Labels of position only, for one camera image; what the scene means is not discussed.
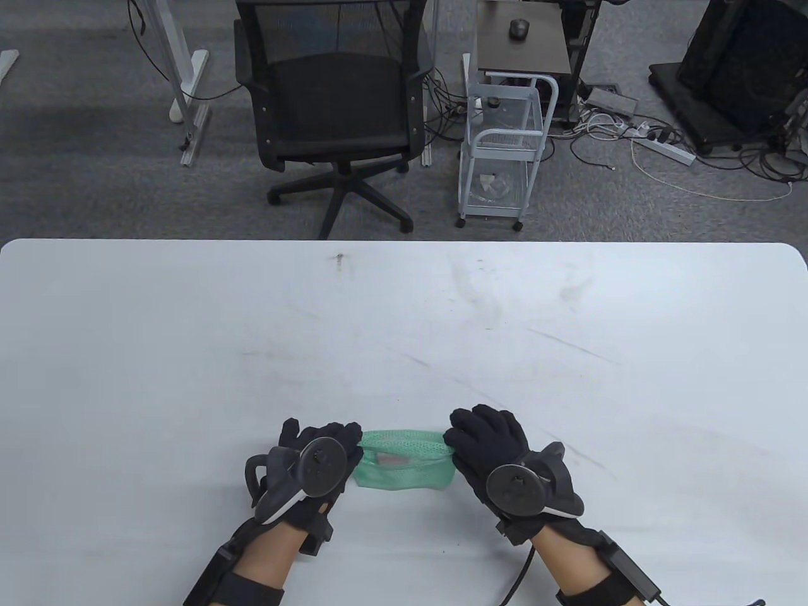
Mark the grey power adapter box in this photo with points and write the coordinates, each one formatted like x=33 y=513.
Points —
x=611 y=101

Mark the grey right hand controller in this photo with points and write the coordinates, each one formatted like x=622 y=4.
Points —
x=514 y=486

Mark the crumpled paper scrap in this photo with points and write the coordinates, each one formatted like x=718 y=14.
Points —
x=495 y=184

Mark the black left wrist sensor box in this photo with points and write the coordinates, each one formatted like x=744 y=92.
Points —
x=208 y=581

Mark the grey left hand controller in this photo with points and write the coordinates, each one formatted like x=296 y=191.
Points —
x=319 y=467

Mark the black mesh office chair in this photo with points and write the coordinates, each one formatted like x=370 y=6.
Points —
x=341 y=95

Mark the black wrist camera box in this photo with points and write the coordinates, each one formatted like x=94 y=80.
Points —
x=631 y=565

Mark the small black capped bottle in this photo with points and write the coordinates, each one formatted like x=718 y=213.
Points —
x=492 y=107

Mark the grey computer mouse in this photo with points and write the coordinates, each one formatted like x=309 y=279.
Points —
x=519 y=29

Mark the green mesh toiletry bag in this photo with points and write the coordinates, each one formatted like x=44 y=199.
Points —
x=404 y=478

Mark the person's left forearm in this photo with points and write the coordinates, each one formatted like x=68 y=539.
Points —
x=268 y=562

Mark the black equipment stand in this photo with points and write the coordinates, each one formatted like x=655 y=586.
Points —
x=738 y=57

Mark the person's right hand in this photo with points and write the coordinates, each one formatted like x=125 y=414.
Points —
x=486 y=435

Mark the white desk foot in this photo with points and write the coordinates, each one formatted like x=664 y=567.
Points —
x=6 y=63

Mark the white desk leg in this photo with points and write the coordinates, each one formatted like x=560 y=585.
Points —
x=186 y=69

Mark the person's left hand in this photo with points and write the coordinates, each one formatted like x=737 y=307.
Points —
x=350 y=439

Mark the short aluminium rail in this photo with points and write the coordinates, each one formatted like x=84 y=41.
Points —
x=428 y=145

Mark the aluminium floor rail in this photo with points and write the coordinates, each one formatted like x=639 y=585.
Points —
x=194 y=139

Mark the white power strip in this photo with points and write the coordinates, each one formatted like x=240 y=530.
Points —
x=663 y=150

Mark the grey hand controller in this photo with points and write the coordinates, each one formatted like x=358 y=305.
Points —
x=319 y=467
x=514 y=486

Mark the dark brown side table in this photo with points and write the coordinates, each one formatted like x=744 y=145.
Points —
x=530 y=53

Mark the person's right forearm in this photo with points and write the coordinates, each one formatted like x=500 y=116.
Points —
x=571 y=562

